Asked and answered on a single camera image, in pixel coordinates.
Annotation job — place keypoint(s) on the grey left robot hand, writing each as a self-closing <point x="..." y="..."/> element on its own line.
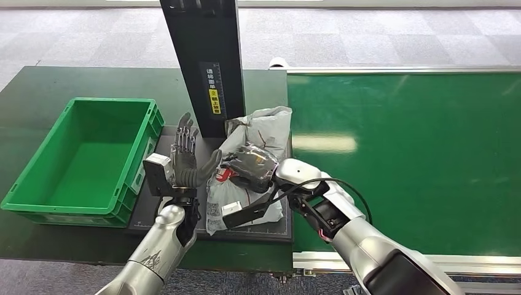
<point x="185" y="163"/>

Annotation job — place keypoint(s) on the green conveyor belt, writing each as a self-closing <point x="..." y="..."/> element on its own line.
<point x="407" y="142"/>

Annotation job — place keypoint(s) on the green plastic crate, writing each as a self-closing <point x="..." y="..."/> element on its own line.
<point x="93" y="171"/>

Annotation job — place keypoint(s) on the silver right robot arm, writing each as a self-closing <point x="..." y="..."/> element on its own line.
<point x="366" y="244"/>

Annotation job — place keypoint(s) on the dark green table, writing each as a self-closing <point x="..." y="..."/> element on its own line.
<point x="40" y="89"/>

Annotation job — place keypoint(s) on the black scanner column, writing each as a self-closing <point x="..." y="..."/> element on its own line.
<point x="195" y="40"/>

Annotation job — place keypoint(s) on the black and yellow column sticker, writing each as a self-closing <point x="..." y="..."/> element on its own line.
<point x="213" y="102"/>

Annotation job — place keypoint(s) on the black scanner base plate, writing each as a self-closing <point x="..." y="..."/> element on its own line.
<point x="142" y="216"/>

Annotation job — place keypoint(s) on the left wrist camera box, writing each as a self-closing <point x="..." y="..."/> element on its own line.
<point x="158" y="171"/>

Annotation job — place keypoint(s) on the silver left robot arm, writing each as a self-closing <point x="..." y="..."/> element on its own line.
<point x="162" y="248"/>

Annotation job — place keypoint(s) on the grey plastic mailer package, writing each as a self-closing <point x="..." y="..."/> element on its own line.
<point x="264" y="126"/>

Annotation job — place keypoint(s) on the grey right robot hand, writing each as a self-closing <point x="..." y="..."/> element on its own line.
<point x="252" y="167"/>

